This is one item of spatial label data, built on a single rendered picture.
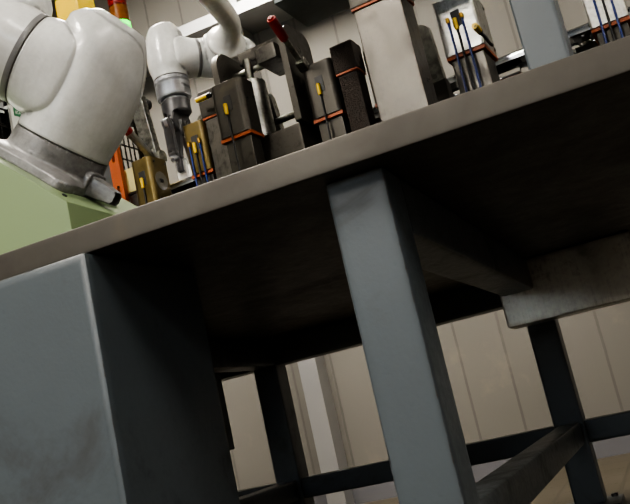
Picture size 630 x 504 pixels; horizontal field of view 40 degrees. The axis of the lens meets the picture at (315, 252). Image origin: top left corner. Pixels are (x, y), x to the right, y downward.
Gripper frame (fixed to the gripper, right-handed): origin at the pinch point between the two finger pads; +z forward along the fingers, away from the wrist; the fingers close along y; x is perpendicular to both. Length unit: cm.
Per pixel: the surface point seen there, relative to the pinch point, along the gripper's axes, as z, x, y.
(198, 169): 8.3, -17.1, -22.9
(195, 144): 2.8, -17.9, -23.5
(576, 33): 5, -99, -9
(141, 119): -11.2, -0.2, -16.6
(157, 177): 4.7, -2.9, -18.3
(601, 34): 11, -104, -20
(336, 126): 11, -51, -23
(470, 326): 39, -5, 194
